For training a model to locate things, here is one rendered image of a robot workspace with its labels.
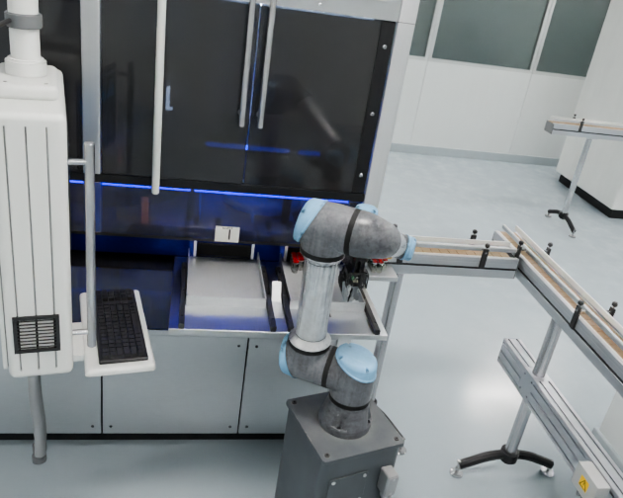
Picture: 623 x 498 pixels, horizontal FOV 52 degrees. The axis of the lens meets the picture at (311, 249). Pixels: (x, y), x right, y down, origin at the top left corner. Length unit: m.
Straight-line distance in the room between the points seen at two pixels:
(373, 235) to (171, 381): 1.36
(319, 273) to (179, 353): 1.08
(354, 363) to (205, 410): 1.14
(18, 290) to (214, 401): 1.14
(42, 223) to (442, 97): 6.00
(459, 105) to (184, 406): 5.43
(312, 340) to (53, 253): 0.70
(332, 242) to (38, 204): 0.72
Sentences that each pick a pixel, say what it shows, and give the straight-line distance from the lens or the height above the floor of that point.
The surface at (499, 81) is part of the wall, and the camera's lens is 7.50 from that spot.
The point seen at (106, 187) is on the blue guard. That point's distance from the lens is 2.23.
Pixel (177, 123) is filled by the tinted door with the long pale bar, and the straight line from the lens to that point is 2.14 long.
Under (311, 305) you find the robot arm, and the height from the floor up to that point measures 1.16.
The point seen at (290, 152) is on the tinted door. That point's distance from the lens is 2.19.
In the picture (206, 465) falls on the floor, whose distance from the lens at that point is 2.80.
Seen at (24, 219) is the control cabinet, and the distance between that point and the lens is 1.71.
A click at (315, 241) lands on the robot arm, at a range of 1.52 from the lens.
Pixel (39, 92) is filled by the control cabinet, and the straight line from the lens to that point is 1.72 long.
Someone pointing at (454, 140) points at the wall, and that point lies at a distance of 7.49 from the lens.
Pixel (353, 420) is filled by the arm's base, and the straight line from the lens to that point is 1.79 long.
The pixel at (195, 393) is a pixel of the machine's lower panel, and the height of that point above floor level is 0.30.
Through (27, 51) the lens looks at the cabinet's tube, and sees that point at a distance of 1.80.
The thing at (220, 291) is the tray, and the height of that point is 0.88.
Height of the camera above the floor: 1.99
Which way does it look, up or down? 26 degrees down
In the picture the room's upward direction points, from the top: 9 degrees clockwise
